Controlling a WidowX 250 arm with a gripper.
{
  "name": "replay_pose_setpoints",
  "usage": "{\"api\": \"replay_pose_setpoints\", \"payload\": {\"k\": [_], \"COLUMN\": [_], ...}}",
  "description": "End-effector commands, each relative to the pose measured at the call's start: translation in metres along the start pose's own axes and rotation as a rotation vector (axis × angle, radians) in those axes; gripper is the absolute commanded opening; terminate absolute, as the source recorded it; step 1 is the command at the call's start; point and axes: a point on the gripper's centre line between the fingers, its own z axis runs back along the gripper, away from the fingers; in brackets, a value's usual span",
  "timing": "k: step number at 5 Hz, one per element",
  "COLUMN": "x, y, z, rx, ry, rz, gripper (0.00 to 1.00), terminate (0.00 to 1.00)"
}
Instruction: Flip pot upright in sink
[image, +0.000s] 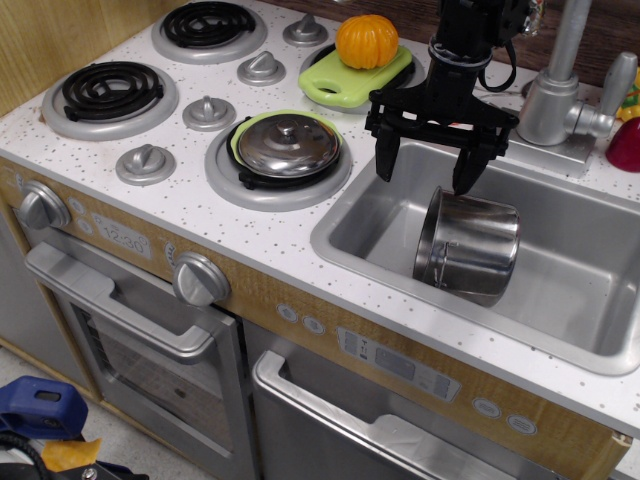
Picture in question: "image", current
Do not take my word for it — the back left stove burner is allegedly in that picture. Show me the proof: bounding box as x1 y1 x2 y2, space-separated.
151 1 267 65

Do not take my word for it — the front left stove burner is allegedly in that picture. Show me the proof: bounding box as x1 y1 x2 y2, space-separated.
42 61 179 141

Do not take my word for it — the silver oven dial right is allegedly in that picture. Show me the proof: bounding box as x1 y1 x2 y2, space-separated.
172 252 231 307

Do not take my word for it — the digital clock panel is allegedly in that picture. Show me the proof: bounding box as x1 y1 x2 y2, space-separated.
91 213 152 260

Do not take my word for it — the orange toy pumpkin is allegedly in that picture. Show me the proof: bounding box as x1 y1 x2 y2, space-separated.
335 14 399 70

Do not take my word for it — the green plate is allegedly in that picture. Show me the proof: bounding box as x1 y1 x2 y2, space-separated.
229 108 344 176

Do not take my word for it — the grey stove knob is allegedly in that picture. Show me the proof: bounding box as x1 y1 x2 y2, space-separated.
182 95 236 132
282 13 329 48
115 144 176 186
237 51 286 87

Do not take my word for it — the steel pot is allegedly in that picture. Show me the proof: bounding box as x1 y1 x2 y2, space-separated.
412 187 521 307

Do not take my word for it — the silver oven dial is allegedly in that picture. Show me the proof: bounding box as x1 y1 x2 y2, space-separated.
172 252 231 307
18 180 71 230

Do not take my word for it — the steel pot lid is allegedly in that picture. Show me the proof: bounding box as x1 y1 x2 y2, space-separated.
236 118 341 177

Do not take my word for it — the red toy fruit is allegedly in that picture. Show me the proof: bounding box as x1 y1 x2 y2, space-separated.
606 117 640 173

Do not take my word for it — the silver oven dial left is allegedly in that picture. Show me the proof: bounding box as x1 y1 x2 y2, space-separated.
18 180 71 230

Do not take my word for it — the grey sink basin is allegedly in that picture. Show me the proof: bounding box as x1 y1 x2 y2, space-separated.
311 141 639 375

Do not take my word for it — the oven door with handle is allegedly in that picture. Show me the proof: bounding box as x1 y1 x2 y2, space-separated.
25 238 258 479

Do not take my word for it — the front right stove burner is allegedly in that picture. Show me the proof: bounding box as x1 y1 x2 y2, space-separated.
204 110 352 212

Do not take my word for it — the blue clamp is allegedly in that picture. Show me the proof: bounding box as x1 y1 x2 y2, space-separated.
1 376 88 440

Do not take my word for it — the green cutting board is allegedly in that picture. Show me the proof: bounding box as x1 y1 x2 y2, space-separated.
298 47 412 109

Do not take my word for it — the dishwasher door with handle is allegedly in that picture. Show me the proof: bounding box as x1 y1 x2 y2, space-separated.
244 324 555 479

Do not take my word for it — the black cable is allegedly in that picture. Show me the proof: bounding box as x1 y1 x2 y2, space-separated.
479 37 518 94

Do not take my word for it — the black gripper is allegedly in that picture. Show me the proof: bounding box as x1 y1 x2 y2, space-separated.
365 49 518 195

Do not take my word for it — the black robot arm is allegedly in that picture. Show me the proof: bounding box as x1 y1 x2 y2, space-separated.
365 1 532 195

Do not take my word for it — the yellow toy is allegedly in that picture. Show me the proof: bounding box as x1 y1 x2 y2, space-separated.
616 68 640 122

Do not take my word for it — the silver faucet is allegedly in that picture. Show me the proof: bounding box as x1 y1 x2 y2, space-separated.
517 1 638 146

